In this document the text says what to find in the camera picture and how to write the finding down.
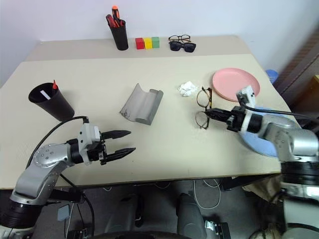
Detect orange black handled screwdriver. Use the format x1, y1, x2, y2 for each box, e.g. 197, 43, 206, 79
112, 5, 122, 25

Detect small grey box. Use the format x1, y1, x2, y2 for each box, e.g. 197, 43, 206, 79
57, 204, 71, 221

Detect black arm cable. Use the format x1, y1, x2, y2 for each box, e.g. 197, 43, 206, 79
238, 98, 319, 119
24, 116, 97, 234

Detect blue plate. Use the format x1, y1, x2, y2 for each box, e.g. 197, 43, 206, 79
239, 106, 281, 158

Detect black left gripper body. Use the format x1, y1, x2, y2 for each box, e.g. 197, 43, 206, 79
86, 137, 108, 163

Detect blue round container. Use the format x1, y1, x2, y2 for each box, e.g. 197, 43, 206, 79
265, 69, 279, 84

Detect crumpled white paper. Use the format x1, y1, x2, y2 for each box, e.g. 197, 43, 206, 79
178, 81, 199, 97

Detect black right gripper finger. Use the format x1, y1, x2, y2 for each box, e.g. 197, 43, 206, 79
206, 109, 232, 118
206, 113, 230, 123

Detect white floor cable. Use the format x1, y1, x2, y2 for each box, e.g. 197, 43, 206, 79
194, 179, 222, 210

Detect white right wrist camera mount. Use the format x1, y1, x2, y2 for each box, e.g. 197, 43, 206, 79
236, 84, 257, 132

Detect red black handled screwdriver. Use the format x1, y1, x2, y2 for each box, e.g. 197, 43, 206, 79
106, 14, 118, 27

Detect tall black tool cup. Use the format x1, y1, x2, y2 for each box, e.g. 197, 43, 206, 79
109, 19, 129, 51

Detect brown framed glasses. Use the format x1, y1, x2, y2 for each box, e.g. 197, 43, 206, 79
168, 34, 192, 43

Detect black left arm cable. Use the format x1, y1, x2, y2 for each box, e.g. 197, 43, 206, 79
24, 116, 97, 234

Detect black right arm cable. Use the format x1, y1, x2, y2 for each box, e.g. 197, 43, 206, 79
238, 98, 319, 119

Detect black table frame bar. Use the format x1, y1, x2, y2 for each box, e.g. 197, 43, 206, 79
220, 175, 272, 191

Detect tortoiseshell round glasses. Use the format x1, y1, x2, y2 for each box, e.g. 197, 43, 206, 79
195, 86, 213, 129

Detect beige cloth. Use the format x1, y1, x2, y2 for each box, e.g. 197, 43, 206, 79
243, 178, 285, 202

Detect wide black cup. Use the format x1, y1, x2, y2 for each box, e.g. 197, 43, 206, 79
28, 82, 75, 122

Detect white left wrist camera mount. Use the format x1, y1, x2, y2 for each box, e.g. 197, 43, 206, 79
77, 123, 102, 165

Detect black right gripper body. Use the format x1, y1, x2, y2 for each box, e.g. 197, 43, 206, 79
226, 106, 246, 130

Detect dark rounded shape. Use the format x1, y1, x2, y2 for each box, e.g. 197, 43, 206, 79
104, 193, 147, 229
176, 193, 207, 239

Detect brown wooden cabinet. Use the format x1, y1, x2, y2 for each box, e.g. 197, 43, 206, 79
274, 37, 319, 125

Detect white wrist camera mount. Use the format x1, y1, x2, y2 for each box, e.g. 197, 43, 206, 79
236, 84, 257, 132
77, 123, 102, 165

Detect grey glasses case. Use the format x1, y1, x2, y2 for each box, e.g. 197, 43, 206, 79
119, 83, 164, 126

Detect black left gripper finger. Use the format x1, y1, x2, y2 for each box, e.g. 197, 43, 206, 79
99, 147, 137, 165
101, 130, 132, 140

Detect pink plate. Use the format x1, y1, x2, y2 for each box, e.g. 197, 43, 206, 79
212, 67, 261, 103

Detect black sunglasses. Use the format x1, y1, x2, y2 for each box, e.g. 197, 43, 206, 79
169, 41, 197, 53

